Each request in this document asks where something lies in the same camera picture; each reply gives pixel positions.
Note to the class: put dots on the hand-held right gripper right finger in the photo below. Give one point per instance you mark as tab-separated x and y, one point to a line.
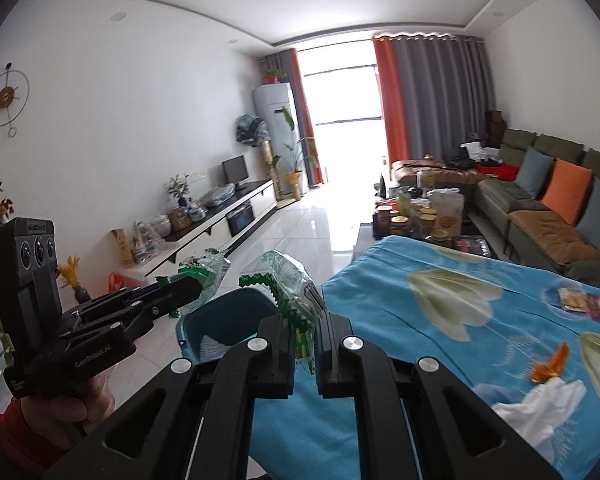
350	370

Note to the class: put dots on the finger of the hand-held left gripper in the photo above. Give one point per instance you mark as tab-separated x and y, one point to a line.
125	302
170	302

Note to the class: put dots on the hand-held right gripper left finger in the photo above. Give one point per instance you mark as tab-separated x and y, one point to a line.
260	370

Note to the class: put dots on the teal plastic bin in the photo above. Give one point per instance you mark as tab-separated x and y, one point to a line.
230	315

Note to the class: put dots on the person's left hand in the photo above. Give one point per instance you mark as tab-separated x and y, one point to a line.
55	420

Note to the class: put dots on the red plastic bag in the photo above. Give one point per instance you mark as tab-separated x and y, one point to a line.
119	282

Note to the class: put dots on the yellow flowers in dark vase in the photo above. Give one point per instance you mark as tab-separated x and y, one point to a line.
72	275

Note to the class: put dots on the white black media cabinet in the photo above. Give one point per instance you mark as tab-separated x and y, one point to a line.
220	230

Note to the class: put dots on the flower vase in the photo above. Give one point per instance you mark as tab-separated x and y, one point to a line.
179	190

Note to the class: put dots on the clear plastic bag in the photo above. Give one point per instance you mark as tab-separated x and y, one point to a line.
219	196

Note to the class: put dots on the black monitor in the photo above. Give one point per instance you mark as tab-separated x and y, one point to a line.
235	171

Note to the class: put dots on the cluttered coffee table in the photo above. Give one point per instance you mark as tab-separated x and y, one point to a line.
425	215

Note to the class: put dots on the tall plant in yellow pot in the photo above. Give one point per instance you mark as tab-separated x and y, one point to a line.
294	177

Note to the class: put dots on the cloth covered standing fan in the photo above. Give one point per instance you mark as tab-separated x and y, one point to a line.
252	130

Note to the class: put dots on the white tissue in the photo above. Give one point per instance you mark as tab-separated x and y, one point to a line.
540	407

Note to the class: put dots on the orange peel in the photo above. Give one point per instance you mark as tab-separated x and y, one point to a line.
550	365

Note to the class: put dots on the white standing air conditioner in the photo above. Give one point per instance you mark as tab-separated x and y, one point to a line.
272	125

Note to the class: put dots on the green brown sofa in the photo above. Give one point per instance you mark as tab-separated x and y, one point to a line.
530	230

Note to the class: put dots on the narrow purple orange curtain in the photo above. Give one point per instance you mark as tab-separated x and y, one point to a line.
300	115

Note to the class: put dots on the clear yellow snack packet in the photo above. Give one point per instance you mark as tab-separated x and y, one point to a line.
573	299

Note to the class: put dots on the pile of clothes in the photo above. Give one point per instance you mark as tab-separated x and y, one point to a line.
475	160

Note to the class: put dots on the small potted plant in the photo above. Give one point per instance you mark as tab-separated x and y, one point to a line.
274	76

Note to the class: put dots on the wide orange grey curtain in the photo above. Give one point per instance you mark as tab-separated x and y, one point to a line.
435	105

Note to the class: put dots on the orange cushion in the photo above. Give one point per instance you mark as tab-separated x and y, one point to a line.
567	192

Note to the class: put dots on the brown cabinet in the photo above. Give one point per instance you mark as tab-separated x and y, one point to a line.
495	127

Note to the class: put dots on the round wall clock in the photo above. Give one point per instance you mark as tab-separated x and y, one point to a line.
7	97

